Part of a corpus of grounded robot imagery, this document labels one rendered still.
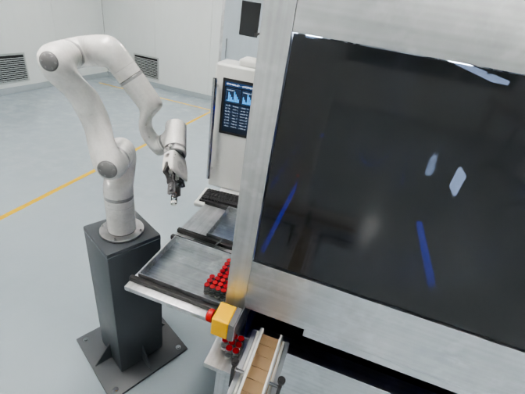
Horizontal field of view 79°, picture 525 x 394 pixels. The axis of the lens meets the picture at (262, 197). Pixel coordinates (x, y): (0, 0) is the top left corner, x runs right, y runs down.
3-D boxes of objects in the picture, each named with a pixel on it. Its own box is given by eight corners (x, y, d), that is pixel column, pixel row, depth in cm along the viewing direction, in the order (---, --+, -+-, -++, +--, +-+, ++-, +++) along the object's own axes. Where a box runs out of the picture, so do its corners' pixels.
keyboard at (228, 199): (269, 205, 197) (269, 201, 196) (264, 216, 185) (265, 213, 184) (207, 190, 201) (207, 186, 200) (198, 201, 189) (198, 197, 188)
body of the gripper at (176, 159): (175, 143, 118) (174, 168, 113) (191, 158, 127) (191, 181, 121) (158, 149, 120) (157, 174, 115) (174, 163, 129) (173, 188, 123)
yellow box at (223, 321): (240, 324, 103) (242, 308, 99) (231, 342, 97) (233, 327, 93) (218, 315, 104) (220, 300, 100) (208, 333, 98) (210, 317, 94)
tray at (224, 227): (289, 230, 164) (291, 224, 162) (276, 262, 142) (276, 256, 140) (228, 211, 170) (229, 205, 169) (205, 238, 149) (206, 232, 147)
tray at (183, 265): (245, 265, 137) (246, 259, 136) (220, 310, 115) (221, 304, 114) (175, 241, 144) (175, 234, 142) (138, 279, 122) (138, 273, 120)
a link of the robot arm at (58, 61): (138, 162, 137) (128, 180, 123) (112, 169, 138) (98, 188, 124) (78, 34, 111) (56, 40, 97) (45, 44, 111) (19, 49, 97)
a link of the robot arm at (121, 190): (99, 202, 133) (92, 148, 121) (113, 180, 149) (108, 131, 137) (130, 204, 135) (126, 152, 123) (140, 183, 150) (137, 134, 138)
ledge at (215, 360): (258, 347, 107) (259, 344, 106) (245, 384, 96) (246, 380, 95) (220, 332, 110) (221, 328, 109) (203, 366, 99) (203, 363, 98)
